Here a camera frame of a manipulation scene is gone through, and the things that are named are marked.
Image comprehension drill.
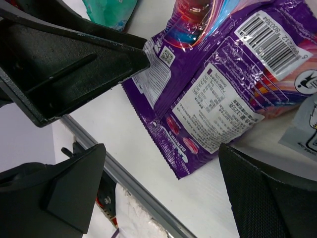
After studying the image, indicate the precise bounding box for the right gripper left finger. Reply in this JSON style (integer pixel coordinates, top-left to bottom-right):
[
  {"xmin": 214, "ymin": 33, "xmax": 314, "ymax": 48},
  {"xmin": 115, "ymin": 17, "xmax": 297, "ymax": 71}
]
[{"xmin": 0, "ymin": 144, "xmax": 106, "ymax": 238}]

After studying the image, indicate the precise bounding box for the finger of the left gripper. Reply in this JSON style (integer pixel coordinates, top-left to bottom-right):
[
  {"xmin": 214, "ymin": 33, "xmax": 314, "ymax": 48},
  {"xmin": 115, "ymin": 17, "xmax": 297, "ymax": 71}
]
[{"xmin": 0, "ymin": 0, "xmax": 150, "ymax": 127}]

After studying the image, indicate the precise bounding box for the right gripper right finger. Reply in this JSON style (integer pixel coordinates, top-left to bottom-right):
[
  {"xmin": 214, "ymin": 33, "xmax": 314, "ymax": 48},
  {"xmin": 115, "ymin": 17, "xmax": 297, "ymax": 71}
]
[{"xmin": 218, "ymin": 144, "xmax": 317, "ymax": 238}]

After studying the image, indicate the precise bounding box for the purple snack packet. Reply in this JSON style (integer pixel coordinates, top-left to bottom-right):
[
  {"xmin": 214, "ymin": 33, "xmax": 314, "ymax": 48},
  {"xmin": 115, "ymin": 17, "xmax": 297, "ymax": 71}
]
[{"xmin": 123, "ymin": 0, "xmax": 317, "ymax": 179}]

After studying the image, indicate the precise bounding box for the teal snack packet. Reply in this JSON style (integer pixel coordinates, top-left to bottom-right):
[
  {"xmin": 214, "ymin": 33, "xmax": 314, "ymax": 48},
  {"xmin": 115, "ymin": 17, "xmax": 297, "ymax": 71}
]
[{"xmin": 83, "ymin": 0, "xmax": 138, "ymax": 31}]

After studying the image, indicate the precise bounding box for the silver foil wrapper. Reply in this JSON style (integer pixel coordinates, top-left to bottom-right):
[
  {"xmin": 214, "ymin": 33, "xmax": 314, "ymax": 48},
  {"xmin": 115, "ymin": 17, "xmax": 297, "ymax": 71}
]
[{"xmin": 279, "ymin": 94, "xmax": 317, "ymax": 161}]

